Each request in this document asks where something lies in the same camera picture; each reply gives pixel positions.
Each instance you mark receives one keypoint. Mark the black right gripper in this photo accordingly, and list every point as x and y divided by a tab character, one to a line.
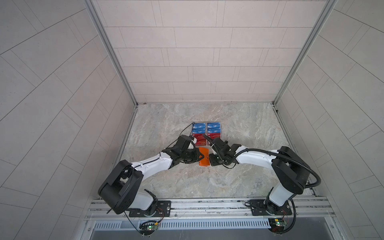
211	162

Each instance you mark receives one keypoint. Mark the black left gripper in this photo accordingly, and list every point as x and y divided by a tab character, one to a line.
195	153

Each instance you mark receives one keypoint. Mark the orange card holder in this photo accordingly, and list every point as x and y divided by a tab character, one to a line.
205	161

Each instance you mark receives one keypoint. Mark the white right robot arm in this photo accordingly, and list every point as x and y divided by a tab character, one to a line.
294	174

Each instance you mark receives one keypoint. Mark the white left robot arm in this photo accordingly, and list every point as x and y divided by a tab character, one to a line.
120	190

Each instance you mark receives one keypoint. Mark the right card stack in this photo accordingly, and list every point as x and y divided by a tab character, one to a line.
214	130

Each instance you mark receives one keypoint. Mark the card stack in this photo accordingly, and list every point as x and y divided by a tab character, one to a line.
214	130
198	132

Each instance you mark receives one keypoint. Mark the left card stack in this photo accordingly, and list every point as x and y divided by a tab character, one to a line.
198	132

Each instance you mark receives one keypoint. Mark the left green circuit board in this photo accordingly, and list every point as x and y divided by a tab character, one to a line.
148	228

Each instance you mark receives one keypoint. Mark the green circuit board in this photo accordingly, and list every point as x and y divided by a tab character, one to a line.
277	225
148	228

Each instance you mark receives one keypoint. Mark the right green circuit board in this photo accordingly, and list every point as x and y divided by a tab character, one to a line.
277	225

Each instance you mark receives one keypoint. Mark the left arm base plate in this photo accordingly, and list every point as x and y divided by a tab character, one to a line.
156	209

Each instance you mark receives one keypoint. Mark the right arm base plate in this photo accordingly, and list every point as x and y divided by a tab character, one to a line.
260	208

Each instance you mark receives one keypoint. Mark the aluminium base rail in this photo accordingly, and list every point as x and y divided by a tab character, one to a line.
216	208

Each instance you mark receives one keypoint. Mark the aluminium corner post left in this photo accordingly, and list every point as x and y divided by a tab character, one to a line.
90	7

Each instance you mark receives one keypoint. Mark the aluminium corner post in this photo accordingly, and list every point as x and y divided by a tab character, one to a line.
90	7
324	15

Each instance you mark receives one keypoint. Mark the aluminium corner post right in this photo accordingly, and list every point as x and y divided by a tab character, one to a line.
324	15

